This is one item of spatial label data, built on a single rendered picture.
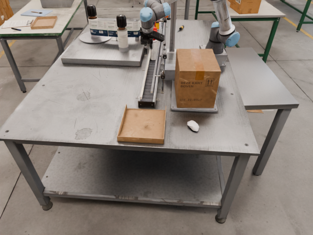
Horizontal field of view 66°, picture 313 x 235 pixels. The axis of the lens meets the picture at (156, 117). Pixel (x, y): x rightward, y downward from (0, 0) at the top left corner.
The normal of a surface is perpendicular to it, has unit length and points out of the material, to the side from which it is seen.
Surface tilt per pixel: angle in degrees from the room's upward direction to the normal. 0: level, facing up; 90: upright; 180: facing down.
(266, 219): 0
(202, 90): 90
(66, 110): 0
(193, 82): 90
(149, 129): 0
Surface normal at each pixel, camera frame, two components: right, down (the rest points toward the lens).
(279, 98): 0.00, -0.76
